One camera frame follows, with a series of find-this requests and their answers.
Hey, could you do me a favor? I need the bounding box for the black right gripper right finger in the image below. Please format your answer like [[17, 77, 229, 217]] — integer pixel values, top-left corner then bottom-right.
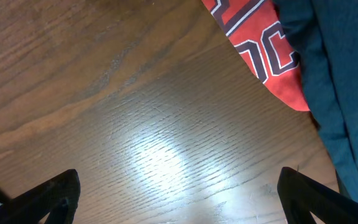
[[277, 167, 358, 224]]

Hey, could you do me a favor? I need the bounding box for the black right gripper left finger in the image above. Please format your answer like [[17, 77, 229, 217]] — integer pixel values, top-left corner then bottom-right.
[[0, 169, 81, 224]]

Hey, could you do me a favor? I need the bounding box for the navy blue garment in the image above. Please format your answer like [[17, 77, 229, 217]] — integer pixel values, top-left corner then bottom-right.
[[276, 0, 358, 203]]

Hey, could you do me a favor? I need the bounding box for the red printed t-shirt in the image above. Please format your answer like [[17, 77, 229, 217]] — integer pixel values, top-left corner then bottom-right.
[[203, 0, 310, 111]]

